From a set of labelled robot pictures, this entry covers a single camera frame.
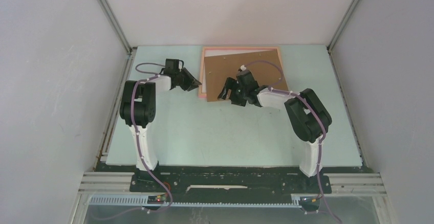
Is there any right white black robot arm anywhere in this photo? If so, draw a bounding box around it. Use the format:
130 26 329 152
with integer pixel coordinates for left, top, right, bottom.
218 69 332 192

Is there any right aluminium corner post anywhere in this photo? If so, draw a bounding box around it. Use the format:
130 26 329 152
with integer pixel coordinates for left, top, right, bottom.
327 0 361 54

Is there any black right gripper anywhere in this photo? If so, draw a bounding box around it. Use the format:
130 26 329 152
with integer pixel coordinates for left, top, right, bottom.
218 77 248 107

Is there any pink wooden picture frame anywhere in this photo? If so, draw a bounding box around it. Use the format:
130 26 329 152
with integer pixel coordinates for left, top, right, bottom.
198 46 283 100

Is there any white slotted cable duct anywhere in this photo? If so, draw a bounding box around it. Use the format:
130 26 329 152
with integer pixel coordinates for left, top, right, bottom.
89 194 301 208

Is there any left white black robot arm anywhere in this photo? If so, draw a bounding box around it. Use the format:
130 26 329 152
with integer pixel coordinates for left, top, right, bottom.
119 59 201 171

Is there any aluminium corner post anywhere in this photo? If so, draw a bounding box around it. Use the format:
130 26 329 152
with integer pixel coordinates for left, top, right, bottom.
85 0 133 54
327 0 361 54

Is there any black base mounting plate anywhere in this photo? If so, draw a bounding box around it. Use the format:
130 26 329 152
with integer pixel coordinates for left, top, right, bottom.
129 166 332 204

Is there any left aluminium corner post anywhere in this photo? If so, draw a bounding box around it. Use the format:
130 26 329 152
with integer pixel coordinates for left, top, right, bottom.
85 0 133 54

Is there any aluminium rail front beam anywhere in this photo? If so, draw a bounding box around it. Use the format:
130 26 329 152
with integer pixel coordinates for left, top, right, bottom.
78 172 387 197

